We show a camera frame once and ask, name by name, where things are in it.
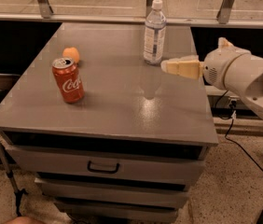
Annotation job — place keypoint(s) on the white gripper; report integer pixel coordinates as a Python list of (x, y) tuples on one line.
[(215, 66)]

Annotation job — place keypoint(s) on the person's knee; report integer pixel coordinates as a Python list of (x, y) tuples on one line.
[(24, 220)]

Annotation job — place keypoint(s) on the black drawer handle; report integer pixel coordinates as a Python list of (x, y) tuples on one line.
[(102, 168)]

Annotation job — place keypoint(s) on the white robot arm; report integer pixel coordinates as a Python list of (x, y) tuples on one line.
[(245, 79)]

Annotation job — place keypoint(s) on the orange fruit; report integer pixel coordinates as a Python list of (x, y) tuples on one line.
[(71, 52)]

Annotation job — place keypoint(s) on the grey drawer cabinet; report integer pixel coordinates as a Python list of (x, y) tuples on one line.
[(158, 127)]

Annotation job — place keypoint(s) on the metal tripod leg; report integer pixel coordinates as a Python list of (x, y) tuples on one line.
[(17, 192)]

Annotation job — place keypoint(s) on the red coke can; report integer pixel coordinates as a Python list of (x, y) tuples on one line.
[(66, 74)]

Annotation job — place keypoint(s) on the clear plastic water bottle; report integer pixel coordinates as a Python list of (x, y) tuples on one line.
[(155, 29)]

